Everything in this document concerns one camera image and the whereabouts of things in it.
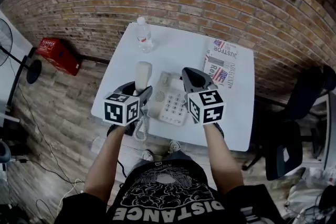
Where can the person's shoe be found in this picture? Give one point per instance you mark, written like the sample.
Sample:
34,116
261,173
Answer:
174,146
148,155

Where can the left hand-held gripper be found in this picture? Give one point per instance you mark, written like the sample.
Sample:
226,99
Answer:
119,110

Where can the person's right forearm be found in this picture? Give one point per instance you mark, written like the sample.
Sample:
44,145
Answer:
221,160

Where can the folded newspaper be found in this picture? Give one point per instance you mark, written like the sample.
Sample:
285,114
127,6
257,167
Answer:
221,60

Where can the black office chair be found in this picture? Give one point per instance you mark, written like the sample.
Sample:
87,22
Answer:
294,123

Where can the person's right shoe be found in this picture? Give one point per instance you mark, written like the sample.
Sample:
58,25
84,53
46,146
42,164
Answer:
174,146

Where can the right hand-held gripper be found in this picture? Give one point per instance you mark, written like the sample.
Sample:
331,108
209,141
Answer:
210,110

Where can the black printed t-shirt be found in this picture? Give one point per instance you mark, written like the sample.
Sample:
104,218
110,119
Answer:
170,196

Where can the beige telephone base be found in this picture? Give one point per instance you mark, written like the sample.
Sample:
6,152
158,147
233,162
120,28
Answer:
173,106

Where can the person's left shoe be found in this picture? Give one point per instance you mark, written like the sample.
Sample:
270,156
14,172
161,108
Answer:
148,155

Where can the person's left forearm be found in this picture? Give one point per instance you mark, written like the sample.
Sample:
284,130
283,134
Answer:
105,165

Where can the black standing fan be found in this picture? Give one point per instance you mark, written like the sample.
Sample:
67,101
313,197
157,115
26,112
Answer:
5,42

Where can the clear plastic water bottle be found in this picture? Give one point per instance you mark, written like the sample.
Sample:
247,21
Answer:
144,34

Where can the red cardboard box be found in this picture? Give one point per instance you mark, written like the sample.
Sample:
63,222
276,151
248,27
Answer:
59,56

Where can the beige telephone handset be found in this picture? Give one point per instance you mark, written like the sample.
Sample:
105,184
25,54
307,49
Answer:
143,73

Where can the pile of plastic bags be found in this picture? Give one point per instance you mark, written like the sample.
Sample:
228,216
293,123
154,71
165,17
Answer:
307,191

